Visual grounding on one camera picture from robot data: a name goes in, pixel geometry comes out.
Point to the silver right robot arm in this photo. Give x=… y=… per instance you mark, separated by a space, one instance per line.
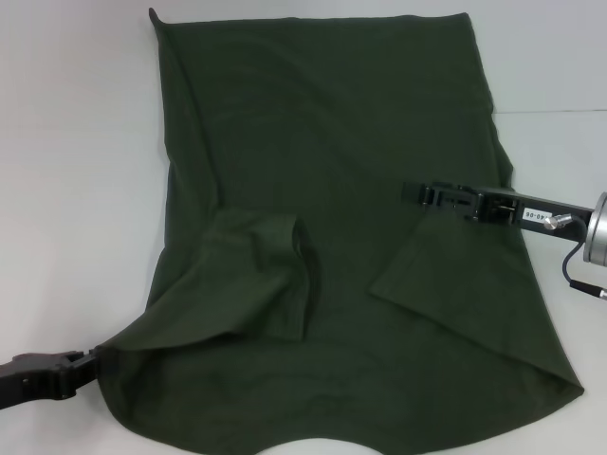
x=598 y=232

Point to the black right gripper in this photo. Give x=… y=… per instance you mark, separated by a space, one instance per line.
x=536 y=213

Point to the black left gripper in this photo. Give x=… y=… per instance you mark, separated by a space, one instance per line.
x=33 y=379

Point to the dark green shirt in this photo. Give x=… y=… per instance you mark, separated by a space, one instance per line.
x=332 y=142

